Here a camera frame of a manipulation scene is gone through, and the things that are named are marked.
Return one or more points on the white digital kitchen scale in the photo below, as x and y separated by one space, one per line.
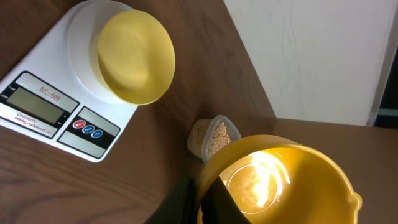
56 94

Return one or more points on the pale yellow plastic bowl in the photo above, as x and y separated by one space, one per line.
136 57

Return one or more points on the yellow plastic measuring scoop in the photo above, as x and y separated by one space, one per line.
275 180

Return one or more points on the clear plastic container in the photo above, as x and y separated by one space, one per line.
232 131

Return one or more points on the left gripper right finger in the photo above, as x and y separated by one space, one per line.
218 206

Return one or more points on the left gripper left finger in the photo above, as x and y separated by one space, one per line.
178 206

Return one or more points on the soybeans in container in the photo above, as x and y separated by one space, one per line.
207 137

